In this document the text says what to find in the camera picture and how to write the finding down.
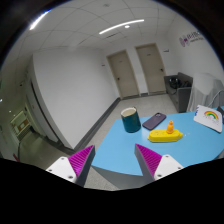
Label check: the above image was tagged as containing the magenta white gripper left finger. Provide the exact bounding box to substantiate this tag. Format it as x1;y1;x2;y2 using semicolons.
46;145;95;187

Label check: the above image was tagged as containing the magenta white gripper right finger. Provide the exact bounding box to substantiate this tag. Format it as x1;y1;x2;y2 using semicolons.
135;144;183;182

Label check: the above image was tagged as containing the orange charger plug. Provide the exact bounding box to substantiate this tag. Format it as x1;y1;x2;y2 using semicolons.
166;120;174;134

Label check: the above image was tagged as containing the yellow power strip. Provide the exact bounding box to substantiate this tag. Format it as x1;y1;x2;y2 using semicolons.
148;129;183;143

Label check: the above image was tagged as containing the purple smartphone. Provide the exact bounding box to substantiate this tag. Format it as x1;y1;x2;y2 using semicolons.
142;113;166;130

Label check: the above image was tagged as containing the dark green mug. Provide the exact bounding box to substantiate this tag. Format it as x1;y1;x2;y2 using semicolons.
121;107;141;133

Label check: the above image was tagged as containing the white rainbow card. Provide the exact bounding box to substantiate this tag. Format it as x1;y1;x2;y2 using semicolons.
193;105;223;133

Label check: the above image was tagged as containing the black bag on sofa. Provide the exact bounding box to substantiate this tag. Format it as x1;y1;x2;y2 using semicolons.
169;78;180;89

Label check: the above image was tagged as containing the white draped cloth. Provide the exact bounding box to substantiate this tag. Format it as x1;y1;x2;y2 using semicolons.
187;73;224;112

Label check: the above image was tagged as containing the right beige door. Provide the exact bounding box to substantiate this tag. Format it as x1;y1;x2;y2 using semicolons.
136;44;165;93

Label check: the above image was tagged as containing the beige door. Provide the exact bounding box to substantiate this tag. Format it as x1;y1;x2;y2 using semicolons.
107;51;139;98
136;44;165;93

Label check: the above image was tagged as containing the left beige door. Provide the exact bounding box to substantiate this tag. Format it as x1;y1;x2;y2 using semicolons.
107;51;139;98

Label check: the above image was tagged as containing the long ceiling light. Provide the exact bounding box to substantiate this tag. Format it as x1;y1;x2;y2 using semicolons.
99;19;145;35

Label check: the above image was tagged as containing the wall logo sign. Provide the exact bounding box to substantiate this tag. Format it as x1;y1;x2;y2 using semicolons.
179;31;203;47

